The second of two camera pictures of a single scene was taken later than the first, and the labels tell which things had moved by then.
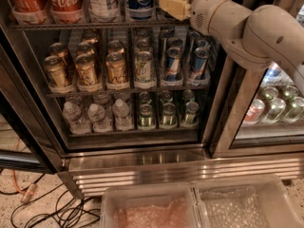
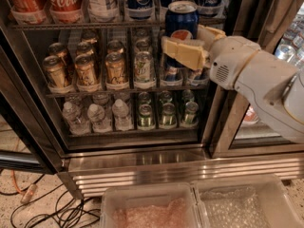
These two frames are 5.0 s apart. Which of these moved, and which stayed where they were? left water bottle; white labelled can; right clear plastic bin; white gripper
Moved: white gripper
Stayed: white labelled can; left water bottle; right clear plastic bin
